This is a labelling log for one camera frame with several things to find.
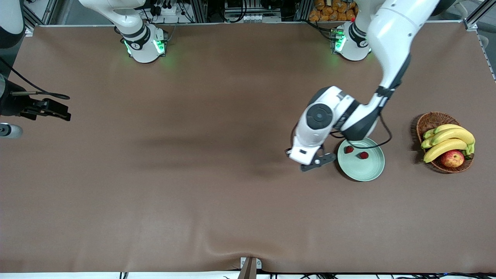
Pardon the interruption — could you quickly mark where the pale green round plate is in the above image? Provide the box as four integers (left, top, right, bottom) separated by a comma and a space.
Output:
337, 136, 386, 182

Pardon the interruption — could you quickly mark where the table cloth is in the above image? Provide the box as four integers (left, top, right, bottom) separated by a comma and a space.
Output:
0, 21, 496, 274

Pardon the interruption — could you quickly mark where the aluminium corner strut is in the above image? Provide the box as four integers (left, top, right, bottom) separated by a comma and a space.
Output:
463, 0, 489, 31
23, 6, 36, 37

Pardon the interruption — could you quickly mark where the brown wicker basket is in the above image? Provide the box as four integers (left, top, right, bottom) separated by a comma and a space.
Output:
416, 112, 474, 174

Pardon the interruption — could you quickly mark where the yellow banana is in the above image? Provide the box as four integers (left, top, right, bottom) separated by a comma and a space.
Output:
423, 139, 468, 164
431, 128, 475, 146
433, 124, 465, 134

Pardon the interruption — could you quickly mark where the red apple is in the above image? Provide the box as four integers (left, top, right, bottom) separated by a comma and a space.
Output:
441, 150, 465, 168

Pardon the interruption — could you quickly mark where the pile of orange buns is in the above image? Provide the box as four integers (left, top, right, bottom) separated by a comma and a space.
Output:
309, 0, 357, 22

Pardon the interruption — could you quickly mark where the white power strip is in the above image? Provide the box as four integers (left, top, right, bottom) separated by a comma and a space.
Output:
153, 3, 186, 17

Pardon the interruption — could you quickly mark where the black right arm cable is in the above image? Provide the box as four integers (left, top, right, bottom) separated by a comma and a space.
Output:
0, 58, 70, 100

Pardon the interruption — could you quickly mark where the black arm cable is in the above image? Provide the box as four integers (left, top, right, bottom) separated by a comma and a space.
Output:
0, 58, 70, 100
286, 112, 393, 155

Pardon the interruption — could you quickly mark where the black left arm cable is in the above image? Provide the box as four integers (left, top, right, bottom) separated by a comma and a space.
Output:
286, 112, 393, 155

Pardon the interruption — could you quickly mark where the aluminium frame post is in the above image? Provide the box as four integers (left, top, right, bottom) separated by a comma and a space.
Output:
296, 0, 313, 22
190, 0, 208, 23

